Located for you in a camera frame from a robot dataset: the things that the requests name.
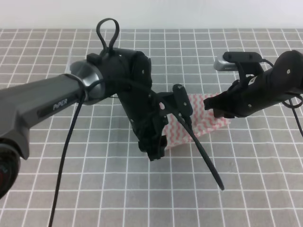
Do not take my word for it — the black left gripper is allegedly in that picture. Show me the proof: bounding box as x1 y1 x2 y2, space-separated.
118 89 175 161

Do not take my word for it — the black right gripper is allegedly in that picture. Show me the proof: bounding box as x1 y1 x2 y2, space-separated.
204 82 275 119

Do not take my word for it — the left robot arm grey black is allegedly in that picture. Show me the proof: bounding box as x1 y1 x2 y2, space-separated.
0 48 168 196

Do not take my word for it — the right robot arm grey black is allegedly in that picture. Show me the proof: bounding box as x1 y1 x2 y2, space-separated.
204 50 303 118

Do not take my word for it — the grey grid tablecloth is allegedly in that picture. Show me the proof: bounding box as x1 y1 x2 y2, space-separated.
0 28 303 227

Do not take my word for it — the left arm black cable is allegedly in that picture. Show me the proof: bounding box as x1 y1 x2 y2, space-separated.
48 19 225 227

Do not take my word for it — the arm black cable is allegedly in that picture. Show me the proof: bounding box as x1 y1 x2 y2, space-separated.
260 59 303 138
48 19 225 227

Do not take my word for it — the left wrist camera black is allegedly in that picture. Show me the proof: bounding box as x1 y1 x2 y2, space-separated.
172 84 193 118

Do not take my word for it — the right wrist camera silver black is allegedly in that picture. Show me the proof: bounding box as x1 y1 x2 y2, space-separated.
214 52 264 80

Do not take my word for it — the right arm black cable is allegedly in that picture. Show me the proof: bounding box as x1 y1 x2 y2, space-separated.
260 59 303 138

